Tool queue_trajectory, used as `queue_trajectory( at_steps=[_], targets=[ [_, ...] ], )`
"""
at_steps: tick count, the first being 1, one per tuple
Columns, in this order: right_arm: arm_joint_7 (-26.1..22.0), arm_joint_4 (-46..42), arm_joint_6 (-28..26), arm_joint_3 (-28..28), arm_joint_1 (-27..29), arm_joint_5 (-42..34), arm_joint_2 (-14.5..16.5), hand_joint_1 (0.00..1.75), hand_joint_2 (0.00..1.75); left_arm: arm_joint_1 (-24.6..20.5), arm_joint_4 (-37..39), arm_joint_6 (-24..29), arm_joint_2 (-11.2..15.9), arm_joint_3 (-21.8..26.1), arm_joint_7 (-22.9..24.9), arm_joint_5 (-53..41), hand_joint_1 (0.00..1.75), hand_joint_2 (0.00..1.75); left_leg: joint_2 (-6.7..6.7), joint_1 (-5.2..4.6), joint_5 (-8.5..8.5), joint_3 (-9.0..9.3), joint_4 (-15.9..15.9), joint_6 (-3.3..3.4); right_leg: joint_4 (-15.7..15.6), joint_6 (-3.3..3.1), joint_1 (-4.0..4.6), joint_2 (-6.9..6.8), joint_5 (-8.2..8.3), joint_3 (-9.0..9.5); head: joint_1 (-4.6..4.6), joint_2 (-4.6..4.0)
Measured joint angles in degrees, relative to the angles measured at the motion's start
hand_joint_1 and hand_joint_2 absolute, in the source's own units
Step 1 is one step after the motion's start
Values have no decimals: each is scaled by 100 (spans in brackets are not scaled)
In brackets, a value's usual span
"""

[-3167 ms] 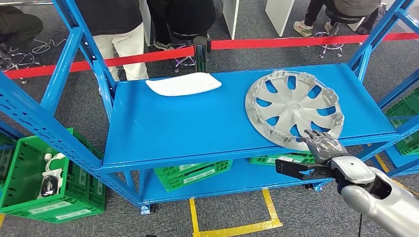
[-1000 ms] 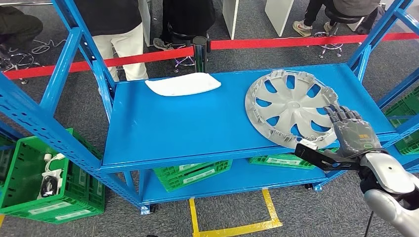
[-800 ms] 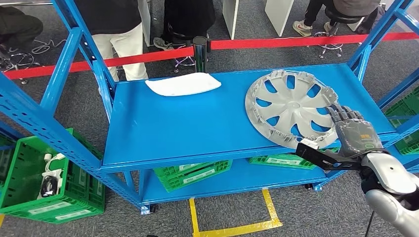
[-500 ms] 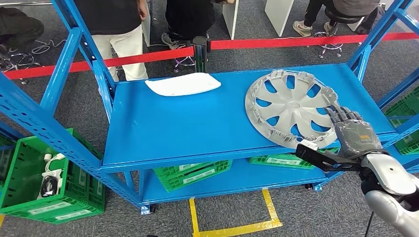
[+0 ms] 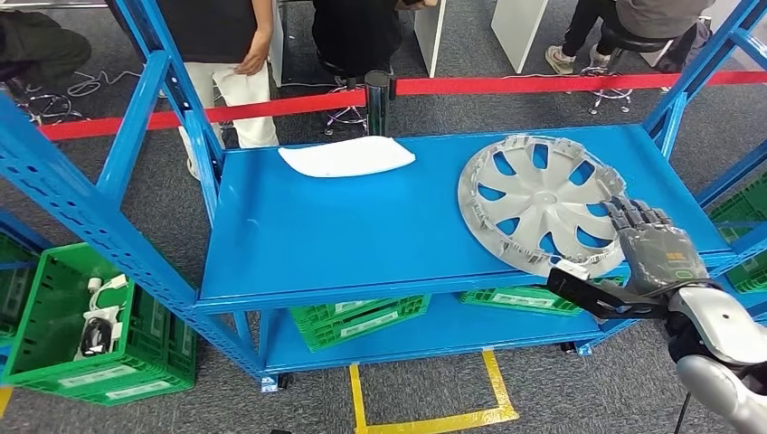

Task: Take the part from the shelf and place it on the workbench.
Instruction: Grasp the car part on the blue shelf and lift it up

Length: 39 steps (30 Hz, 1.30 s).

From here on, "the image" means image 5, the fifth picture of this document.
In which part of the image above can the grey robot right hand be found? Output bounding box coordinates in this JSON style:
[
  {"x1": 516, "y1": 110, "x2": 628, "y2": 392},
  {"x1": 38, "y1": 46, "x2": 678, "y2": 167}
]
[{"x1": 601, "y1": 196, "x2": 711, "y2": 297}]

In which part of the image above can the silver plastic wheel cover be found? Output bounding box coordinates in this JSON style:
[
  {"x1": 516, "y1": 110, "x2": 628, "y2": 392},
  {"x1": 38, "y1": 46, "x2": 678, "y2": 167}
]
[{"x1": 457, "y1": 134, "x2": 629, "y2": 280}]

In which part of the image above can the white plastic panel part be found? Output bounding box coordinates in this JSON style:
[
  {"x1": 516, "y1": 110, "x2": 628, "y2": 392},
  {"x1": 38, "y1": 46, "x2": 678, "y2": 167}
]
[{"x1": 278, "y1": 136, "x2": 417, "y2": 179}]

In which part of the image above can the green folded plastic crate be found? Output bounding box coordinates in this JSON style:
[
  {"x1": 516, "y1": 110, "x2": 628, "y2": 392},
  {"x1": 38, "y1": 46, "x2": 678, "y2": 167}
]
[
  {"x1": 302, "y1": 311, "x2": 432, "y2": 354},
  {"x1": 3, "y1": 373, "x2": 198, "y2": 407},
  {"x1": 290, "y1": 294, "x2": 432, "y2": 331},
  {"x1": 459, "y1": 275, "x2": 628, "y2": 317}
]

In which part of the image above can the red barrier belt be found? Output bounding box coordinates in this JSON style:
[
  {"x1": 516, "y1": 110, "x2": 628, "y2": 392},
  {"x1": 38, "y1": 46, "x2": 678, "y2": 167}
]
[
  {"x1": 38, "y1": 88, "x2": 368, "y2": 143},
  {"x1": 395, "y1": 71, "x2": 767, "y2": 97}
]

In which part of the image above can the white adapter box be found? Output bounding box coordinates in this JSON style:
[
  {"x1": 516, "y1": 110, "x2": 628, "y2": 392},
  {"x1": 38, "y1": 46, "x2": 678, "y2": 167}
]
[{"x1": 74, "y1": 307, "x2": 124, "y2": 362}]

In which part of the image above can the green open plastic crate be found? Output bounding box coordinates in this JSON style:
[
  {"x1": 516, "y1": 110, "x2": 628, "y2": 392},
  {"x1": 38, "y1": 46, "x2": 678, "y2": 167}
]
[{"x1": 0, "y1": 242, "x2": 198, "y2": 393}]

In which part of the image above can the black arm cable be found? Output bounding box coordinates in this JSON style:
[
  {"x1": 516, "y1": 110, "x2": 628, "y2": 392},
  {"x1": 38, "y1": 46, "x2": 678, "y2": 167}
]
[{"x1": 674, "y1": 392, "x2": 693, "y2": 434}]

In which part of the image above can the black stanchion post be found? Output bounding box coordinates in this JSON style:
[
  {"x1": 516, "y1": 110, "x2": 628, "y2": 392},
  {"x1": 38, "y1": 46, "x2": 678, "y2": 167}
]
[{"x1": 364, "y1": 71, "x2": 398, "y2": 137}]

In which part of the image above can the white plug cable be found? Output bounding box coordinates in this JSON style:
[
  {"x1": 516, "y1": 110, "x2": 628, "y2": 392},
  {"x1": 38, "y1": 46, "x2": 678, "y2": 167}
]
[{"x1": 86, "y1": 274, "x2": 128, "y2": 313}]

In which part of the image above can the black coiled cable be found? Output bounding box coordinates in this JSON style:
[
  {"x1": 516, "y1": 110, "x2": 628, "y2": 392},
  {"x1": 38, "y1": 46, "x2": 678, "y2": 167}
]
[{"x1": 80, "y1": 317, "x2": 115, "y2": 355}]

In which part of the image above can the white looped floor cable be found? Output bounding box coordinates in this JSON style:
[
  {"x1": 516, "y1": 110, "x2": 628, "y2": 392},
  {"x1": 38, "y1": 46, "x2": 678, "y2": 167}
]
[{"x1": 65, "y1": 71, "x2": 142, "y2": 99}]

